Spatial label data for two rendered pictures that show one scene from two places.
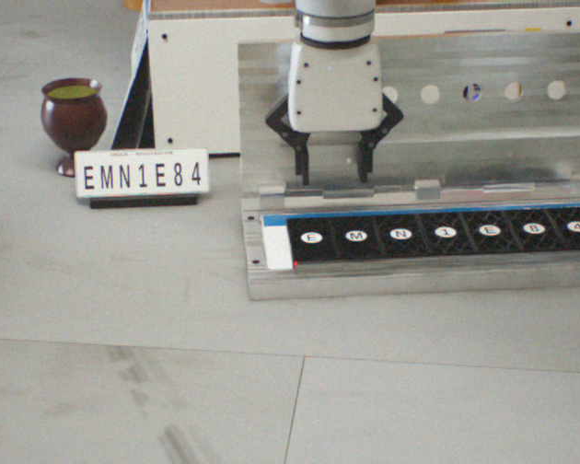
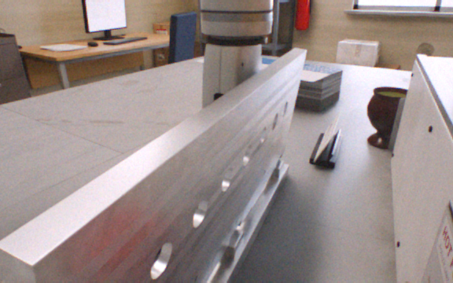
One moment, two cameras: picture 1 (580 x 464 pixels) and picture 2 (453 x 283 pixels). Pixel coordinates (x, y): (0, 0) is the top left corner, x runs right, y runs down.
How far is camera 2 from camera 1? 1.55 m
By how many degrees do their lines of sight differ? 100
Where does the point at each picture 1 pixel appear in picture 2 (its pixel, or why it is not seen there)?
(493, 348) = (37, 206)
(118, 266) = not seen: hidden behind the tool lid
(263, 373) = (126, 142)
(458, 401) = (28, 177)
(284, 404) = (101, 141)
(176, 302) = not seen: hidden behind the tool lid
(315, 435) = (75, 142)
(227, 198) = (314, 175)
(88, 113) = (373, 103)
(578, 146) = not seen: outside the picture
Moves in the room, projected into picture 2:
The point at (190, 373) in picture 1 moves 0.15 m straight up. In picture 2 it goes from (148, 131) to (141, 64)
